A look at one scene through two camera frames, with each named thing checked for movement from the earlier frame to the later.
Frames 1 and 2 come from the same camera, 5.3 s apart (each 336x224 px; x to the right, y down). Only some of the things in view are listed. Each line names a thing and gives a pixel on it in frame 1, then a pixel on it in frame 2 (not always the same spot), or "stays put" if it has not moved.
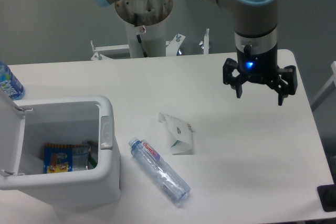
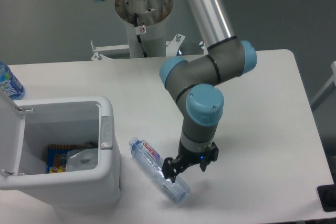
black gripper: (261, 66) to (171, 167)
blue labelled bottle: (9, 83) stays put
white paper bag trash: (180, 133) to (82, 159)
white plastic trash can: (26, 125) stays put
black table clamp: (327, 194) stays put
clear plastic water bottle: (170, 183) stays put
